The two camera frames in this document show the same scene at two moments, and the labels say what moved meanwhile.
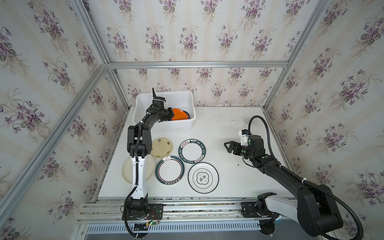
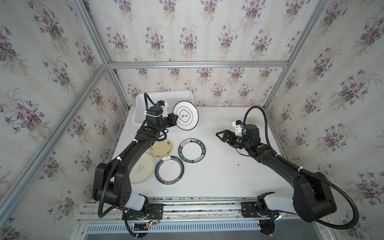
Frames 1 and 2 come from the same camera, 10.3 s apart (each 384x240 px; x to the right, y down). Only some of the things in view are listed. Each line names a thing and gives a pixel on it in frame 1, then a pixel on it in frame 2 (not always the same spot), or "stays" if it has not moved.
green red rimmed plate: [170, 170] stays
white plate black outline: [203, 177] -> [188, 115]
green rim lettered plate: [192, 151] stays
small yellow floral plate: [161, 147] stays
